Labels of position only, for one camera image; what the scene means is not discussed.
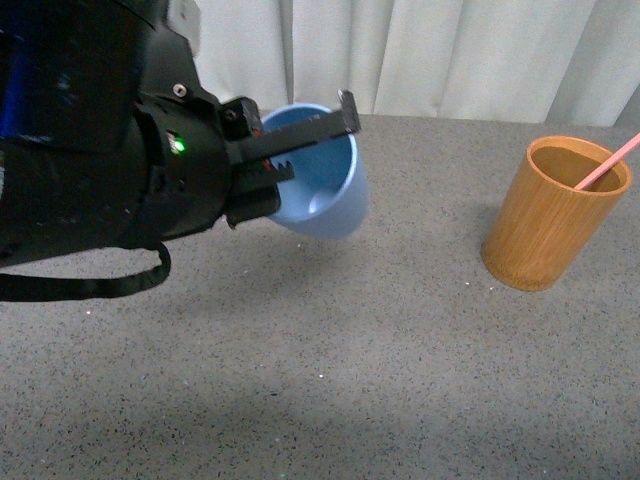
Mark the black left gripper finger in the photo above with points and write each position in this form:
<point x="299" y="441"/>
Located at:
<point x="305" y="133"/>

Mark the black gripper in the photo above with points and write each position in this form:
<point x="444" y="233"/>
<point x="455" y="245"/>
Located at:
<point x="108" y="138"/>

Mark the blue plastic cup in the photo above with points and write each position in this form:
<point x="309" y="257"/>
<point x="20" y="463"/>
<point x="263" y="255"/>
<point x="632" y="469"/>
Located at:
<point x="328" y="196"/>

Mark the bamboo chopstick holder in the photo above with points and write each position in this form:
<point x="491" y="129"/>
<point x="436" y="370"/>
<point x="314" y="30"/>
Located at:
<point x="544" y="221"/>

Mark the white curtain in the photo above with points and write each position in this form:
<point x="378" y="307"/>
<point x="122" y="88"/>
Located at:
<point x="564" y="62"/>

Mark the pink chopstick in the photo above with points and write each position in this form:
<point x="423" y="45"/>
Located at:
<point x="607" y="165"/>

